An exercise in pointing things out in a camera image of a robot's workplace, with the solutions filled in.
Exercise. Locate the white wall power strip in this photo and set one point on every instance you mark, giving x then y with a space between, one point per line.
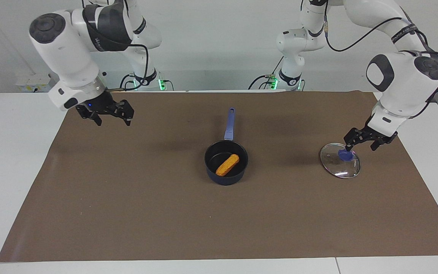
34 83

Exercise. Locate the brown table mat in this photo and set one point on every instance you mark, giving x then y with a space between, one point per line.
165 213

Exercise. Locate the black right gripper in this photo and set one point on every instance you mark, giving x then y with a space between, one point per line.
107 105

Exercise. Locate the dark blue saucepan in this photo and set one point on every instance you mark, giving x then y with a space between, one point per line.
226 180

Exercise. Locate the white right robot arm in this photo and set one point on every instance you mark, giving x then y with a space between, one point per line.
70 49

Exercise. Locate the yellow corn cob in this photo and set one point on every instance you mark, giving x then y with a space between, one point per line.
227 165

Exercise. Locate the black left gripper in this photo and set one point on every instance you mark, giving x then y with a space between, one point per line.
371 136

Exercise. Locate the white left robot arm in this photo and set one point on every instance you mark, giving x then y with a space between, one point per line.
397 76

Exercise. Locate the glass lid with blue knob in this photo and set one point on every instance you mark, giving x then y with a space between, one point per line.
340 165

